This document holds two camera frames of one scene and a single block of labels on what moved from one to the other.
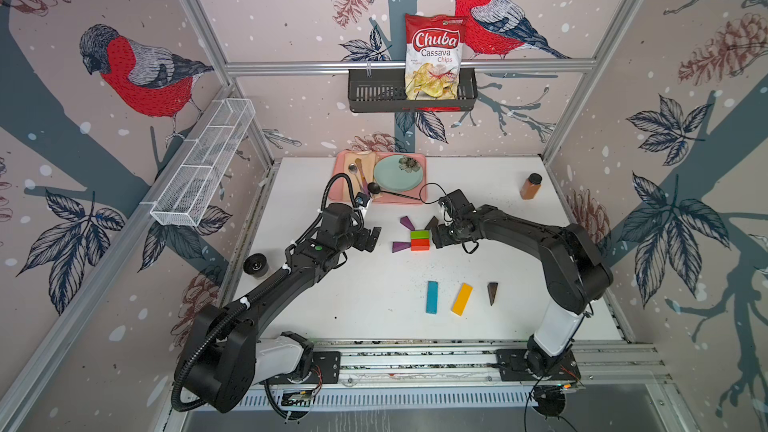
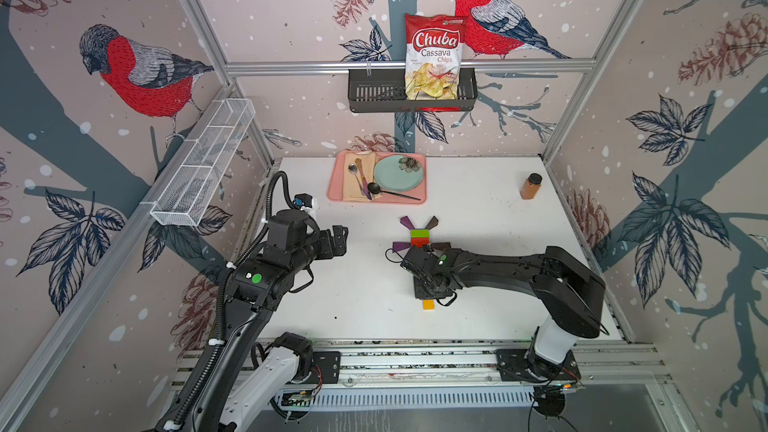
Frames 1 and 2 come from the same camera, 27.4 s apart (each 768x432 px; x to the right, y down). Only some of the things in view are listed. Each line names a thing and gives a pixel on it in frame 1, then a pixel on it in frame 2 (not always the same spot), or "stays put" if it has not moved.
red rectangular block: [420, 245] stays put
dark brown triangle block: [432, 223] stays put
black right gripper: [439, 238] to [419, 296]
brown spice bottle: [531, 186] stays put
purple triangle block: [406, 222] stays put
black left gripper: [363, 241] to [340, 239]
